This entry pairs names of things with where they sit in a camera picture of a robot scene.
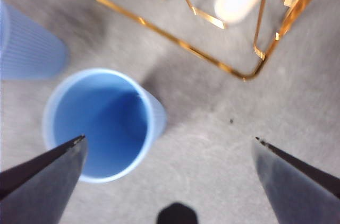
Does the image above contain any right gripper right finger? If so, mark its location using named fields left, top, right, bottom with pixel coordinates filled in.
left=252, top=136, right=340, bottom=224

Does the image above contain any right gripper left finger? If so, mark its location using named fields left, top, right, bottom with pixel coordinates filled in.
left=0, top=134, right=89, bottom=224

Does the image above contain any blue ribbed plastic cup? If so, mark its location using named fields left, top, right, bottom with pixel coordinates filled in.
left=0, top=0, right=69, bottom=81
left=42, top=67, right=168, bottom=184

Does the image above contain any gold wire cup rack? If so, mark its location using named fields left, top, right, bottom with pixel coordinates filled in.
left=89, top=0, right=340, bottom=82

